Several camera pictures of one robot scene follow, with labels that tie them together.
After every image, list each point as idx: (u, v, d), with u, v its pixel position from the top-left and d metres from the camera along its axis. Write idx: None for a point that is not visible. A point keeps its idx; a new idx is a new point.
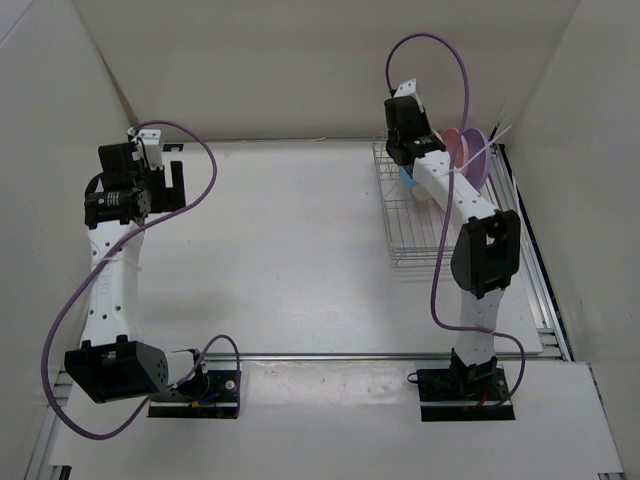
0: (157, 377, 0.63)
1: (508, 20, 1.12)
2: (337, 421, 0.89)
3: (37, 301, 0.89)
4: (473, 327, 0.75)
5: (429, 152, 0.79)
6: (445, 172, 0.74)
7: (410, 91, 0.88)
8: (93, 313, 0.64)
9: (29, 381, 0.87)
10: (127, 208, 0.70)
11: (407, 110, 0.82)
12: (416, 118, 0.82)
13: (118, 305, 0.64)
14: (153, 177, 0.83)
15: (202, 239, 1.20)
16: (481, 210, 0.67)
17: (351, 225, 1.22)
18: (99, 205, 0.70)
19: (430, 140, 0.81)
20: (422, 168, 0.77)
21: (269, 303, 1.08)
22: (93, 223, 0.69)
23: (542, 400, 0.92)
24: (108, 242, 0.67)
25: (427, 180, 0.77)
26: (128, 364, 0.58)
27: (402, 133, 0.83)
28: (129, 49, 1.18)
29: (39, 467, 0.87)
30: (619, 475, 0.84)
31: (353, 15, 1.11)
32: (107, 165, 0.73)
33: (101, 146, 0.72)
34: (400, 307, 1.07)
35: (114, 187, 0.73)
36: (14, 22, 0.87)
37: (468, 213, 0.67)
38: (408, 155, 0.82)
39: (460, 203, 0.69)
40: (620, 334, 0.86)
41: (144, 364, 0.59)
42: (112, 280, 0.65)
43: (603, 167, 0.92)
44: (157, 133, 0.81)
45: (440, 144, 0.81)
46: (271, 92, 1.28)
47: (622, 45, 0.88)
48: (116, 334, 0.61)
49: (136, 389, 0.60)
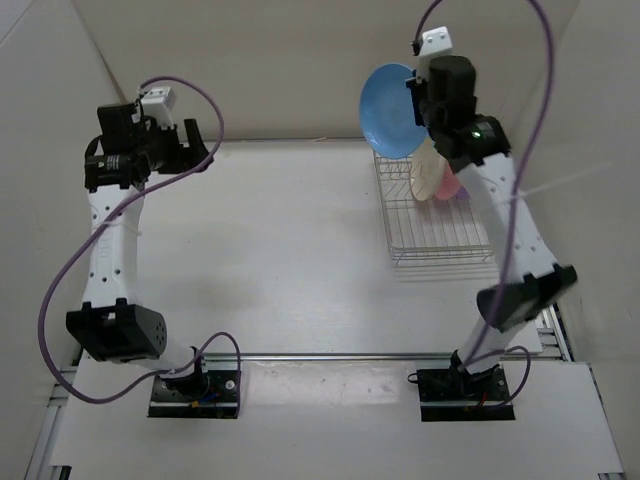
0: (157, 340, 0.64)
1: (507, 20, 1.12)
2: (337, 421, 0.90)
3: (36, 300, 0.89)
4: (490, 352, 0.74)
5: (491, 155, 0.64)
6: (504, 196, 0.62)
7: (447, 46, 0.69)
8: (93, 276, 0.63)
9: (29, 381, 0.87)
10: (126, 172, 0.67)
11: (464, 85, 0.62)
12: (470, 96, 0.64)
13: (119, 270, 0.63)
14: (165, 138, 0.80)
15: (202, 239, 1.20)
16: (537, 264, 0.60)
17: (351, 225, 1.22)
18: (99, 169, 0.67)
19: (491, 132, 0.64)
20: (478, 179, 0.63)
21: (269, 303, 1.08)
22: (93, 187, 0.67)
23: (543, 400, 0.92)
24: (108, 206, 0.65)
25: (479, 195, 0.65)
26: (129, 327, 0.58)
27: (454, 114, 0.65)
28: (129, 49, 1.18)
29: (40, 467, 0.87)
30: (619, 475, 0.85)
31: (353, 15, 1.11)
32: (106, 128, 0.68)
33: (99, 108, 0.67)
34: (401, 307, 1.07)
35: (115, 150, 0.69)
36: (14, 21, 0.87)
37: (523, 265, 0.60)
38: (461, 152, 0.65)
39: (516, 250, 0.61)
40: (620, 334, 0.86)
41: (142, 325, 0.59)
42: (112, 244, 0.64)
43: (604, 167, 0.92)
44: (168, 93, 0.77)
45: (505, 139, 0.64)
46: (270, 92, 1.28)
47: (622, 45, 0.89)
48: (115, 297, 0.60)
49: (138, 349, 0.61)
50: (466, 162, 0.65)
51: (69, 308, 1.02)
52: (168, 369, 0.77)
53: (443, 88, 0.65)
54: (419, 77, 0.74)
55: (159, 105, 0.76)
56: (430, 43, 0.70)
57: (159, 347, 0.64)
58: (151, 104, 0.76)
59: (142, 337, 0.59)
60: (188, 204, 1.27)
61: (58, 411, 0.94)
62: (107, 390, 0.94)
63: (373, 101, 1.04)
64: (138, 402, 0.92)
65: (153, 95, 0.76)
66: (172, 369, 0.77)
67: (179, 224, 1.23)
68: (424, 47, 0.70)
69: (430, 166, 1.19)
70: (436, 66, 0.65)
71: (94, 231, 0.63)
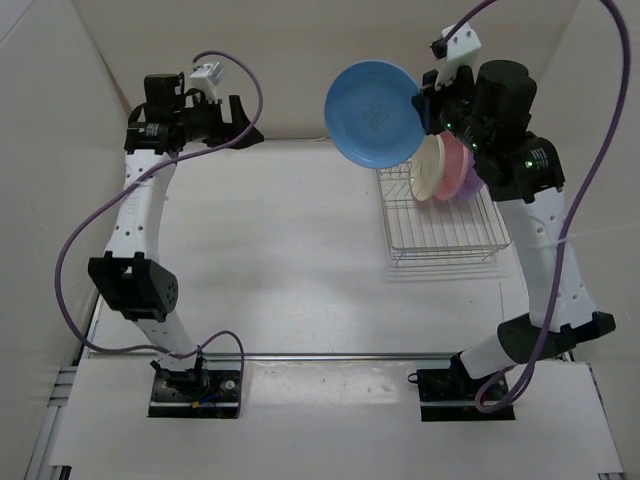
0: (168, 299, 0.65)
1: (508, 19, 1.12)
2: (336, 421, 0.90)
3: (36, 300, 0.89)
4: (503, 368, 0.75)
5: (543, 189, 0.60)
6: (551, 239, 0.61)
7: (474, 45, 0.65)
8: (117, 228, 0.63)
9: (29, 381, 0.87)
10: (164, 139, 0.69)
11: (518, 104, 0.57)
12: (522, 116, 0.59)
13: (142, 226, 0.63)
14: (211, 112, 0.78)
15: (201, 239, 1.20)
16: (576, 314, 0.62)
17: (351, 225, 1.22)
18: (139, 134, 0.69)
19: (545, 160, 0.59)
20: (527, 216, 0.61)
21: (269, 302, 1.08)
22: (131, 150, 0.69)
23: (543, 400, 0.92)
24: (142, 169, 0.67)
25: (522, 228, 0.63)
26: (141, 281, 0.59)
27: (502, 134, 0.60)
28: (129, 49, 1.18)
29: (40, 467, 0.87)
30: (619, 475, 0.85)
31: (353, 15, 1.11)
32: (150, 96, 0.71)
33: (147, 76, 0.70)
34: (401, 307, 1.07)
35: (156, 118, 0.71)
36: (14, 21, 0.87)
37: (563, 316, 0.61)
38: (508, 178, 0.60)
39: (559, 299, 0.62)
40: (620, 334, 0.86)
41: (155, 279, 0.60)
42: (139, 203, 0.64)
43: (604, 167, 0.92)
44: (215, 67, 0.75)
45: (557, 170, 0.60)
46: (270, 91, 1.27)
47: (622, 45, 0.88)
48: (134, 251, 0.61)
49: (149, 302, 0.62)
50: (515, 192, 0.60)
51: (69, 309, 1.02)
52: (167, 351, 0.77)
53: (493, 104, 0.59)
54: (438, 84, 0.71)
55: (204, 80, 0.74)
56: (456, 44, 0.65)
57: (169, 305, 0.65)
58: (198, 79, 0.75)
59: (154, 291, 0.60)
60: (187, 204, 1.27)
61: (58, 411, 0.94)
62: (107, 390, 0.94)
63: (338, 120, 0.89)
64: (138, 402, 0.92)
65: (199, 69, 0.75)
66: (172, 352, 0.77)
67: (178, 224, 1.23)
68: (449, 49, 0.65)
69: (430, 167, 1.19)
70: (487, 79, 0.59)
71: (124, 189, 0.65)
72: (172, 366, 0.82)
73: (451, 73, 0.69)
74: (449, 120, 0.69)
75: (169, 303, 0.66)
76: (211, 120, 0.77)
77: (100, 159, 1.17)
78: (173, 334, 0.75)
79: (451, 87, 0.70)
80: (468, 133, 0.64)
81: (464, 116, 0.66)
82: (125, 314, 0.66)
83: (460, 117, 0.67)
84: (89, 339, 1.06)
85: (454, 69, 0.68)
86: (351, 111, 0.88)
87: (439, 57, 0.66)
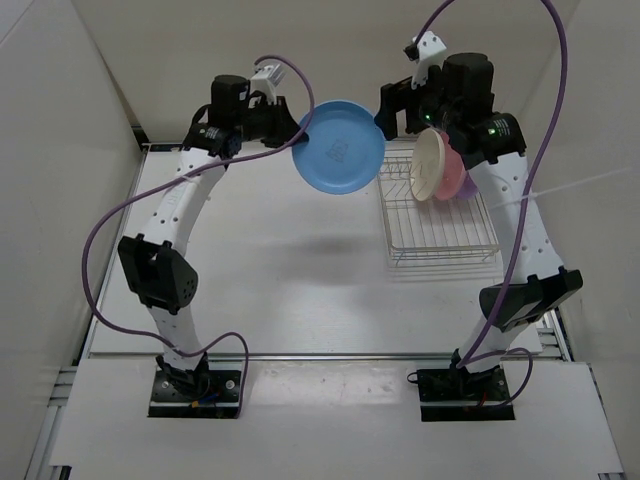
0: (185, 296, 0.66)
1: (509, 20, 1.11)
2: (337, 421, 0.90)
3: (35, 300, 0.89)
4: (490, 351, 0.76)
5: (505, 153, 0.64)
6: (515, 195, 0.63)
7: (441, 48, 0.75)
8: (155, 216, 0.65)
9: (29, 381, 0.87)
10: (220, 143, 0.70)
11: (481, 81, 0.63)
12: (487, 90, 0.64)
13: (176, 218, 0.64)
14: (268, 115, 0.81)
15: (202, 238, 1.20)
16: (543, 267, 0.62)
17: (352, 225, 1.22)
18: (200, 134, 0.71)
19: (509, 131, 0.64)
20: (490, 175, 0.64)
21: (269, 303, 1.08)
22: (188, 147, 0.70)
23: (543, 400, 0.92)
24: (192, 165, 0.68)
25: (490, 191, 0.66)
26: (162, 265, 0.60)
27: (469, 111, 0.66)
28: (130, 50, 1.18)
29: (40, 468, 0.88)
30: (619, 475, 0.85)
31: (353, 15, 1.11)
32: (215, 99, 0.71)
33: (215, 80, 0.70)
34: (400, 307, 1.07)
35: (216, 122, 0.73)
36: (15, 22, 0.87)
37: (528, 267, 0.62)
38: (475, 143, 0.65)
39: (523, 251, 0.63)
40: (620, 334, 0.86)
41: (176, 272, 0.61)
42: (181, 196, 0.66)
43: (606, 168, 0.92)
44: (275, 68, 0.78)
45: (520, 138, 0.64)
46: (306, 87, 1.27)
47: (624, 47, 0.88)
48: (162, 239, 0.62)
49: (164, 292, 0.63)
50: (480, 158, 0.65)
51: (69, 309, 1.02)
52: (172, 345, 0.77)
53: (458, 84, 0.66)
54: (415, 83, 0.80)
55: (265, 82, 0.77)
56: (426, 46, 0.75)
57: (184, 302, 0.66)
58: (261, 80, 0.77)
59: (171, 284, 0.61)
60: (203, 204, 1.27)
61: (58, 412, 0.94)
62: (107, 390, 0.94)
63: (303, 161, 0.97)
64: (138, 402, 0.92)
65: (261, 70, 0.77)
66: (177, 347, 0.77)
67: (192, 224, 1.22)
68: (420, 51, 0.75)
69: (430, 167, 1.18)
70: (452, 63, 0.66)
71: (171, 181, 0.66)
72: (176, 363, 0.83)
73: (424, 73, 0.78)
74: (427, 112, 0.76)
75: (184, 297, 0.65)
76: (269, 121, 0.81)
77: (100, 159, 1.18)
78: (173, 331, 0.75)
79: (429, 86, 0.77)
80: (444, 118, 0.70)
81: (439, 107, 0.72)
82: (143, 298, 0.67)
83: (436, 107, 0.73)
84: (89, 339, 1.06)
85: (425, 68, 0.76)
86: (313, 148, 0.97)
87: (413, 59, 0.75)
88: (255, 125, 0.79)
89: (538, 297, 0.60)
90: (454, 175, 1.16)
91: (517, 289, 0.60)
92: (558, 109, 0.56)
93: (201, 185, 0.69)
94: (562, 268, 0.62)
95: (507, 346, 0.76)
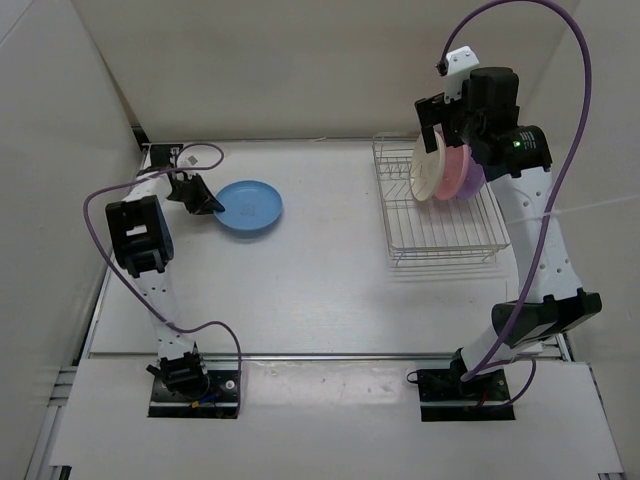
0: (169, 247, 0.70)
1: (511, 21, 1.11)
2: (337, 421, 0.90)
3: (34, 300, 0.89)
4: (496, 362, 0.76)
5: (531, 166, 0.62)
6: (536, 211, 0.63)
7: (473, 63, 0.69)
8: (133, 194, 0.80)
9: (29, 382, 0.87)
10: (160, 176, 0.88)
11: (504, 92, 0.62)
12: (511, 102, 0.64)
13: (150, 189, 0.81)
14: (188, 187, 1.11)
15: (202, 237, 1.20)
16: (560, 286, 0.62)
17: (352, 225, 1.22)
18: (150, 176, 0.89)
19: (535, 144, 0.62)
20: (511, 189, 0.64)
21: (268, 303, 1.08)
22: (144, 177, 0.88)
23: (543, 400, 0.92)
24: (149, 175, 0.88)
25: (510, 206, 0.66)
26: (146, 208, 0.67)
27: (494, 122, 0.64)
28: (129, 50, 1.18)
29: (40, 468, 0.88)
30: (619, 475, 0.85)
31: (354, 16, 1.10)
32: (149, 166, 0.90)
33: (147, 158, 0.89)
34: (399, 307, 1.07)
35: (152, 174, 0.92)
36: (15, 22, 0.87)
37: (545, 286, 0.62)
38: (498, 155, 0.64)
39: (541, 269, 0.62)
40: (621, 335, 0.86)
41: (160, 211, 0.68)
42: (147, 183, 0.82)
43: (609, 169, 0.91)
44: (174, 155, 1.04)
45: (546, 150, 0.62)
46: (306, 87, 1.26)
47: (626, 47, 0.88)
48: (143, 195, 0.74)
49: (151, 243, 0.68)
50: (503, 171, 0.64)
51: (69, 309, 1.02)
52: (164, 319, 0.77)
53: (482, 96, 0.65)
54: (447, 96, 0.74)
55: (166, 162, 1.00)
56: (456, 62, 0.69)
57: (169, 254, 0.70)
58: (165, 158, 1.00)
59: (158, 224, 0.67)
60: None
61: (58, 412, 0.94)
62: (107, 390, 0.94)
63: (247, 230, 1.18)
64: (138, 401, 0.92)
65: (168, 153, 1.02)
66: (169, 317, 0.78)
67: (192, 223, 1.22)
68: (450, 66, 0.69)
69: (430, 167, 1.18)
70: (476, 75, 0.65)
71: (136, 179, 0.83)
72: (168, 355, 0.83)
73: (457, 87, 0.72)
74: (456, 126, 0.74)
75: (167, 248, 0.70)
76: (194, 190, 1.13)
77: (100, 159, 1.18)
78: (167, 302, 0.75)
79: (459, 100, 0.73)
80: (467, 130, 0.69)
81: (464, 119, 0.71)
82: (128, 267, 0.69)
83: (462, 120, 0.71)
84: (89, 339, 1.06)
85: (459, 83, 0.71)
86: (238, 220, 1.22)
87: (441, 75, 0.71)
88: (182, 189, 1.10)
89: (553, 318, 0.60)
90: (454, 176, 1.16)
91: (533, 309, 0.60)
92: (582, 122, 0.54)
93: (161, 182, 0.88)
94: (580, 289, 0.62)
95: (512, 356, 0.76)
